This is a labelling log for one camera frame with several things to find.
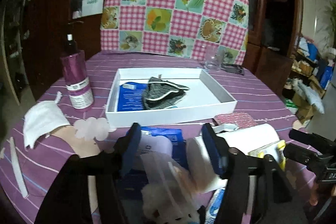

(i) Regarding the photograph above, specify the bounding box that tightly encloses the yellow tissue pack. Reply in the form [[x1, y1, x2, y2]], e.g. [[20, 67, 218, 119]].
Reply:
[[248, 140, 286, 170]]

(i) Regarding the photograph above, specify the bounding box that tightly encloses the pink glittery sponge cloth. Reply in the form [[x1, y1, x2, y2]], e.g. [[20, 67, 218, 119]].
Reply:
[[214, 113, 257, 128]]

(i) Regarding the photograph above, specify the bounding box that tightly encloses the white panda plush toy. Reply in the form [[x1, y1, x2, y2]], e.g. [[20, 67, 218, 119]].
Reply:
[[141, 181, 206, 223]]

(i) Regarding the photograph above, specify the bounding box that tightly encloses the white toilet paper roll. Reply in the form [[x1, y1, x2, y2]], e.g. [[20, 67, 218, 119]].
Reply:
[[217, 123, 280, 155]]

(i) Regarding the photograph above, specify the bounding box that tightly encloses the white shallow cardboard box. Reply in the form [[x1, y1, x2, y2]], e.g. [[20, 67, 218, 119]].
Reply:
[[105, 68, 237, 128]]

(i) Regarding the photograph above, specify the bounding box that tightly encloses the black clip tool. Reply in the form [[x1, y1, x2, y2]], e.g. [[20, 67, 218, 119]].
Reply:
[[221, 64, 244, 76]]

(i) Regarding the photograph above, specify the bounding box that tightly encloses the white face mask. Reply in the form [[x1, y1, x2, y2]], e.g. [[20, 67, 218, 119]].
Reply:
[[23, 92, 70, 149]]

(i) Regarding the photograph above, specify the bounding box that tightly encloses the white plastic strip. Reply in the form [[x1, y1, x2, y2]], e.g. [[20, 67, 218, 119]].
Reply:
[[9, 136, 29, 199]]

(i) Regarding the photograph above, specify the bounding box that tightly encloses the grey checkered cloth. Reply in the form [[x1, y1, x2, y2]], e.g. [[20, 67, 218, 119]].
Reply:
[[142, 77, 190, 110]]

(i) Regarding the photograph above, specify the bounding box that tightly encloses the clear drinking glass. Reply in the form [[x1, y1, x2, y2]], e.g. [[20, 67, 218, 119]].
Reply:
[[204, 45, 223, 71]]

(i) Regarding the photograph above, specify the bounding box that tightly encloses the pink checkered patchwork chair cover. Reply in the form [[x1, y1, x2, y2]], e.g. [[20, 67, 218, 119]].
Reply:
[[100, 0, 249, 65]]

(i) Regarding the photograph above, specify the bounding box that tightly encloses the blue wet wipes pack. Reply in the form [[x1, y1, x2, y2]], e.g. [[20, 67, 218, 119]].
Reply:
[[117, 82, 147, 111]]

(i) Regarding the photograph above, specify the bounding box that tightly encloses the purple spray bottle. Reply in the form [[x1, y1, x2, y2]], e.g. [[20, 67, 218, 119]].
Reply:
[[60, 24, 94, 112]]

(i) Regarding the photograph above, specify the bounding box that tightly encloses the dark wooden cabinet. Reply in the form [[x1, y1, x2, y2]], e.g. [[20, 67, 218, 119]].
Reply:
[[21, 0, 101, 100]]

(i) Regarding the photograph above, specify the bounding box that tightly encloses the blue white plastic wrapper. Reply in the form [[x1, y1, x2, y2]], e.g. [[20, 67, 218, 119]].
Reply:
[[205, 188, 225, 224]]

